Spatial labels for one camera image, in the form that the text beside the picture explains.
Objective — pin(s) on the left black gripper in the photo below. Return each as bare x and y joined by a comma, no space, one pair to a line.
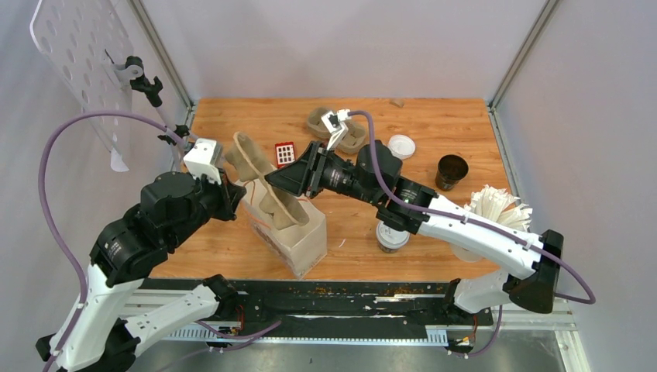
231,194

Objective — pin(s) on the white paper bakery bag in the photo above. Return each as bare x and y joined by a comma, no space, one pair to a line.
300,248

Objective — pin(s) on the dark plastic cup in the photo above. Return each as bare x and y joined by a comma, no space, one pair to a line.
451,169
387,249

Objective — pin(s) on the red toy block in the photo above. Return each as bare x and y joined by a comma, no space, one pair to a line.
285,154

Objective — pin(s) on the perforated white panel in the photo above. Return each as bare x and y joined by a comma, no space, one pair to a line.
87,45

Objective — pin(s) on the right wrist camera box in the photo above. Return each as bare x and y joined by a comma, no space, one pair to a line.
335,123

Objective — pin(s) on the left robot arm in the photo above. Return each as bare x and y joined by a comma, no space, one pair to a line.
170,210

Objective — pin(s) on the single cardboard carrier tray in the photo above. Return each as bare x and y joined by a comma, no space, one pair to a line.
251,164

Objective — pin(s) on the tripod stand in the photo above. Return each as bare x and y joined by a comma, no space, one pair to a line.
131,76

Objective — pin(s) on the white straw holder cup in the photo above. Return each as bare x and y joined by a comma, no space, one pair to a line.
464,254

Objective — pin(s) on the stack of white lids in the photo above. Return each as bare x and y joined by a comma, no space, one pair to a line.
401,146

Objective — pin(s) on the cardboard cup carrier tray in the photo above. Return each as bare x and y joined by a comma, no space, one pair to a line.
355,136

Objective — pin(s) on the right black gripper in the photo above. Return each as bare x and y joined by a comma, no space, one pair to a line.
303,177

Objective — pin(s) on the wrapped white straws bundle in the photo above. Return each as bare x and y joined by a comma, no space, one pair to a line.
500,206

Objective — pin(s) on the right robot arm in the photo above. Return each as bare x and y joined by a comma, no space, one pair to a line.
528,270

